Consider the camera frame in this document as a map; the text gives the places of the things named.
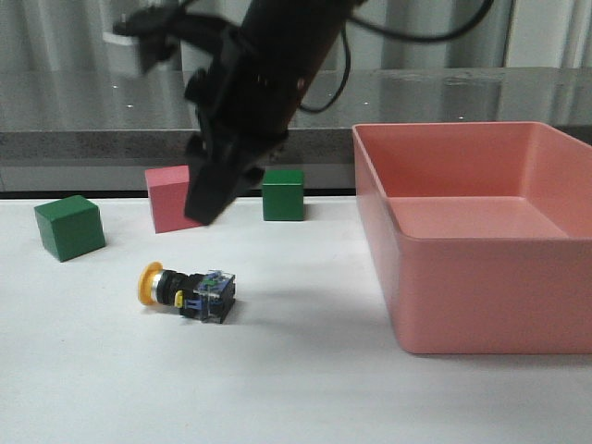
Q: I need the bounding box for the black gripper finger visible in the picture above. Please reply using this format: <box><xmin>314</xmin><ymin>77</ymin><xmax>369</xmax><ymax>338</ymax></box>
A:
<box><xmin>234</xmin><ymin>166</ymin><xmax>264</xmax><ymax>198</ymax></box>
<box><xmin>184</xmin><ymin>157</ymin><xmax>241</xmax><ymax>226</ymax></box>

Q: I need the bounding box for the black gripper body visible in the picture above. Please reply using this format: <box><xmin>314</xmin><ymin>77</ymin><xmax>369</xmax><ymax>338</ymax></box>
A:
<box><xmin>185</xmin><ymin>27</ymin><xmax>290</xmax><ymax>173</ymax></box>

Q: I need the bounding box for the yellow push button switch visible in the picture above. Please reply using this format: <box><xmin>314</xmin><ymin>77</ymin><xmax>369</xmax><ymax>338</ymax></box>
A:
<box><xmin>138</xmin><ymin>262</ymin><xmax>236</xmax><ymax>324</ymax></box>

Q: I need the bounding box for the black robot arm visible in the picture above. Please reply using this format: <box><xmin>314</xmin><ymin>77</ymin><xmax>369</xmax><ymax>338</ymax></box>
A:
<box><xmin>184</xmin><ymin>1</ymin><xmax>354</xmax><ymax>225</ymax></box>

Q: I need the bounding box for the green cube near bin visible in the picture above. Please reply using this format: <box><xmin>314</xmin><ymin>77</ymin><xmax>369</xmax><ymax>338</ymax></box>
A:
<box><xmin>262</xmin><ymin>169</ymin><xmax>304</xmax><ymax>221</ymax></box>

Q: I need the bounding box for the pink cube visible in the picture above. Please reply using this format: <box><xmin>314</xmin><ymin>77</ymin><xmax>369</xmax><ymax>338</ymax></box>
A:
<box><xmin>144</xmin><ymin>165</ymin><xmax>203</xmax><ymax>234</ymax></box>

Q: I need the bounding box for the green cube far left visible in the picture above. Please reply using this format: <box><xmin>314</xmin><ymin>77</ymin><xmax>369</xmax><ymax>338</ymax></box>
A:
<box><xmin>34</xmin><ymin>195</ymin><xmax>106</xmax><ymax>262</ymax></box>

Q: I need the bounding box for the grey curtain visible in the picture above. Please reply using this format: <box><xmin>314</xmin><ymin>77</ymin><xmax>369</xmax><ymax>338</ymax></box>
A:
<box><xmin>0</xmin><ymin>0</ymin><xmax>592</xmax><ymax>74</ymax></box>

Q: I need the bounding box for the pink plastic bin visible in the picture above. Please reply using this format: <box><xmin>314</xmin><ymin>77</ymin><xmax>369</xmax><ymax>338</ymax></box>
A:
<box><xmin>352</xmin><ymin>122</ymin><xmax>591</xmax><ymax>354</ymax></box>

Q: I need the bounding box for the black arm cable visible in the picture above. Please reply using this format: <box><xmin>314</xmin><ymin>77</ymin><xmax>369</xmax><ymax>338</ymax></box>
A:
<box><xmin>295</xmin><ymin>0</ymin><xmax>494</xmax><ymax>115</ymax></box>

